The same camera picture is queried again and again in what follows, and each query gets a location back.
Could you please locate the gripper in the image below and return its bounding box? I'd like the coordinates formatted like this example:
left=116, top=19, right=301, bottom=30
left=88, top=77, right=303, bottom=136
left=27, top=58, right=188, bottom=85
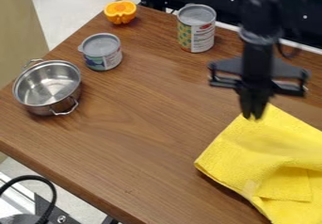
left=207, top=39, right=313, bottom=121

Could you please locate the yellow cloth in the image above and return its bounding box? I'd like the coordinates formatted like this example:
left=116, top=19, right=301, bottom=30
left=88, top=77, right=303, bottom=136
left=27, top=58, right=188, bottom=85
left=193, top=103, right=322, bottom=224

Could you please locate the tall yellow green can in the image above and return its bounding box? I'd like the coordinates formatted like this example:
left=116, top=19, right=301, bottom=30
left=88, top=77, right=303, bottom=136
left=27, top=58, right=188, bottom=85
left=174, top=3, right=218, bottom=54

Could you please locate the short blue white can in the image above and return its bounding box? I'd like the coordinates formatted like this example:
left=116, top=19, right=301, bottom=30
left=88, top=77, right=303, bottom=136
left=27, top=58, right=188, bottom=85
left=76, top=32, right=125, bottom=72

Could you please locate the orange toy pepper half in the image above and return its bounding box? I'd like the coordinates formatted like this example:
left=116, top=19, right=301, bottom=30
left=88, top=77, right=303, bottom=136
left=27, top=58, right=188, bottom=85
left=103, top=0, right=138, bottom=25

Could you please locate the silver pot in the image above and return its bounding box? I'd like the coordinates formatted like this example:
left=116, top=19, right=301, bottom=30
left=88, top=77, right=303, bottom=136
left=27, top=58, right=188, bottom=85
left=11, top=57, right=84, bottom=117

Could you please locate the black cable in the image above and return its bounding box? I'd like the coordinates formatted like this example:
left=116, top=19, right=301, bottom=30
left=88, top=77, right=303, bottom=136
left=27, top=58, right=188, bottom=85
left=0, top=174, right=58, bottom=224

